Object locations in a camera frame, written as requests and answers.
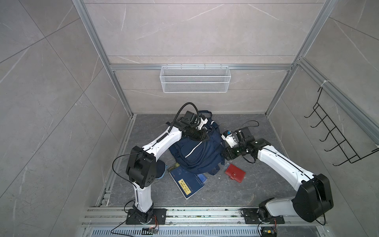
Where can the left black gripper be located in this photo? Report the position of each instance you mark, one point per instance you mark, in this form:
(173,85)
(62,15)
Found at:
(202,133)

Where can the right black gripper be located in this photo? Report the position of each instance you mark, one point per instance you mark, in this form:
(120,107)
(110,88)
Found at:
(228,152)

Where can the navy blue backpack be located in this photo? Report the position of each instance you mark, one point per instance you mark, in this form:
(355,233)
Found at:
(200,157)

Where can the dark blue yellow-label book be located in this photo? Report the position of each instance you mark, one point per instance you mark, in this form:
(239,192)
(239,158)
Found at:
(187,191)

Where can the colourful landscape cover book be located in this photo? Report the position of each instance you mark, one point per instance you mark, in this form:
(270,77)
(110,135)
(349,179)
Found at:
(191,179)

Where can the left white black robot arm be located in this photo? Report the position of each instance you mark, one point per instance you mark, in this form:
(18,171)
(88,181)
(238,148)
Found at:
(142,164)

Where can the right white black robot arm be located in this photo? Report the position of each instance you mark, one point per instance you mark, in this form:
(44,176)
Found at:
(313,192)

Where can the navy blue pencil case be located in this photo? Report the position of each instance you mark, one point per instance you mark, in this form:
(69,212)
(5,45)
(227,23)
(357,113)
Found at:
(161,169)

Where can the red leather wallet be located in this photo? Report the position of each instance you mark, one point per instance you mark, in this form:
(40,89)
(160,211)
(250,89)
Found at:
(235,173)

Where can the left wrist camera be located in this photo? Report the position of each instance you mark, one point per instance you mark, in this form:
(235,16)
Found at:
(200,122)

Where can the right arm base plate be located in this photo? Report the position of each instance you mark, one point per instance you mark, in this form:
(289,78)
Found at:
(260,215)

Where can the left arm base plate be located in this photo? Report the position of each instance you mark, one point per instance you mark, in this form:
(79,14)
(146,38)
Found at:
(146,217)

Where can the black wire hook rack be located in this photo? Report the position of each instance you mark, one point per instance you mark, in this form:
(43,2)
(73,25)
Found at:
(333,131)

